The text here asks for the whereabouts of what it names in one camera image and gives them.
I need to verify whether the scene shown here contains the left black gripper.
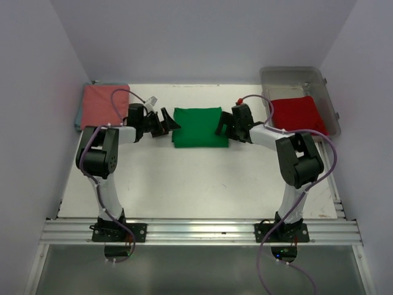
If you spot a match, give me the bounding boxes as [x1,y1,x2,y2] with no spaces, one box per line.
[139,108,180,137]

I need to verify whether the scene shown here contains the green polo shirt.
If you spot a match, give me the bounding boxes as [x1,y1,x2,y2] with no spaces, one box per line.
[172,107,229,148]

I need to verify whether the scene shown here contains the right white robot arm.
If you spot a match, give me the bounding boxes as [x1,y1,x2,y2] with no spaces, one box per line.
[215,103,324,242]

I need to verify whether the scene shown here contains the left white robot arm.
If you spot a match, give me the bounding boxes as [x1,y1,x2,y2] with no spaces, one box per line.
[76,103,181,242]

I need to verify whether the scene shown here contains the clear plastic bin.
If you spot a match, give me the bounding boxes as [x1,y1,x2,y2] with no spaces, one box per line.
[260,66,341,138]

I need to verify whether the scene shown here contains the pink folded shirt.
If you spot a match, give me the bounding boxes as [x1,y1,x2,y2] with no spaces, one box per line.
[80,84,131,131]

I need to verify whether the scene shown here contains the red folded shirt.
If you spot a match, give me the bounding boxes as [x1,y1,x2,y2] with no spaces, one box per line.
[271,96,329,135]

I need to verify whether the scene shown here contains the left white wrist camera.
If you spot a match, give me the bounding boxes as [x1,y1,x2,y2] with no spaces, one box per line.
[144,96,157,113]

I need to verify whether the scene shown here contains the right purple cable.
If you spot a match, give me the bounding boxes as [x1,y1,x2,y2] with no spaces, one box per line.
[236,94,339,295]

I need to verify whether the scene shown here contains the purple cable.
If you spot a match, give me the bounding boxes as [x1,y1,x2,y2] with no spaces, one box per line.
[78,88,151,265]
[236,94,339,295]

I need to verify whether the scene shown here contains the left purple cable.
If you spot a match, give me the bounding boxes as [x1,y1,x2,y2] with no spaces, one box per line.
[78,88,151,265]

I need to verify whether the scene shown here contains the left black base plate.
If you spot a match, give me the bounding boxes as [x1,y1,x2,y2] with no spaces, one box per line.
[89,216,147,243]

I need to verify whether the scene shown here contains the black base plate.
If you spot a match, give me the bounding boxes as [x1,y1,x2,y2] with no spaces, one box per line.
[254,219,310,243]
[89,216,147,243]

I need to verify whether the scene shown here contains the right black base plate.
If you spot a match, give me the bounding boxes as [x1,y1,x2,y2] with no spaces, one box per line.
[254,219,310,243]

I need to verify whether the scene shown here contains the aluminium mounting rail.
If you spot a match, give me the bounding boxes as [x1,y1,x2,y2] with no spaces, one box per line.
[39,218,362,246]

